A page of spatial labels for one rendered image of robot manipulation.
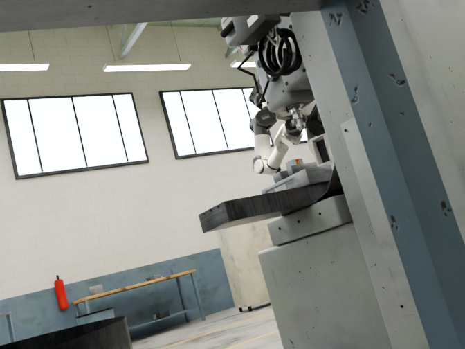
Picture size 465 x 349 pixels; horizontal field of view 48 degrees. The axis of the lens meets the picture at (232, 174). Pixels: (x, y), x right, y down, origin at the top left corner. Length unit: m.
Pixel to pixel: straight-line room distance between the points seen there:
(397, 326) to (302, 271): 0.59
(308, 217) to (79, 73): 8.91
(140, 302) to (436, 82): 8.59
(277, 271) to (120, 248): 7.50
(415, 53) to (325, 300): 1.11
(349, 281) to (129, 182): 8.33
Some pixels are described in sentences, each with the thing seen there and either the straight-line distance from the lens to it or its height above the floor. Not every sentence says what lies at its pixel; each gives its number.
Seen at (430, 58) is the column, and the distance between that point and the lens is 1.77.
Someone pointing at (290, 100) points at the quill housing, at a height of 1.31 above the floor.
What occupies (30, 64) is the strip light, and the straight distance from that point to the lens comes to 8.33.
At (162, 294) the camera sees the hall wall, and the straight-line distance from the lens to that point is 10.04.
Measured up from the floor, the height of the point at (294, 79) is 1.36.
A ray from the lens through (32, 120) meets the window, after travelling 10.10.
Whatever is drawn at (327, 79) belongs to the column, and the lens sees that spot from 2.00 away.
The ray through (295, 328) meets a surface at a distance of 2.55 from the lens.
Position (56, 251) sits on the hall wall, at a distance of 9.61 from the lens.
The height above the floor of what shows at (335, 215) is 0.75.
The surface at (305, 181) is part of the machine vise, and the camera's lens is 2.23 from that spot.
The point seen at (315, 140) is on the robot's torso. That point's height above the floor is 1.26.
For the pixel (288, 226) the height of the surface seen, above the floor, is 0.77.
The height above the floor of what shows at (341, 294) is 0.44.
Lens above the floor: 0.64
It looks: 10 degrees up
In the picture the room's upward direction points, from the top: 15 degrees counter-clockwise
